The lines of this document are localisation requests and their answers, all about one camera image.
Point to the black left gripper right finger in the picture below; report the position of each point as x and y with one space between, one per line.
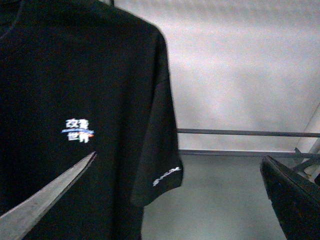
294 199

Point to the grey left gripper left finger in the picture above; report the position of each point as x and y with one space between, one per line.
18 221

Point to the black printed t-shirt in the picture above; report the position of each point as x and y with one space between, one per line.
80 77

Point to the grey metal drying rack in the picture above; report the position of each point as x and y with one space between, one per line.
308 163

